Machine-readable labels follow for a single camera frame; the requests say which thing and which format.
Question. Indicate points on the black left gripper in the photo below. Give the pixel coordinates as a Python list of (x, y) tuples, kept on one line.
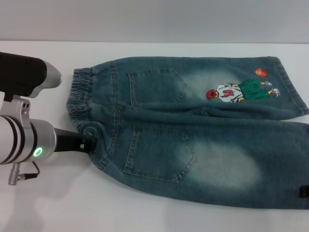
[(67, 142)]

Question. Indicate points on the blue denim shorts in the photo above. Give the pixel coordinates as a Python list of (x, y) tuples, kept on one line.
[(169, 135)]

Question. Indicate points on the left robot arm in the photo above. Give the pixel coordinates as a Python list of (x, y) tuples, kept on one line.
[(24, 142)]

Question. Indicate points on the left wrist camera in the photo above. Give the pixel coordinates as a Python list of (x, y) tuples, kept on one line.
[(21, 72)]

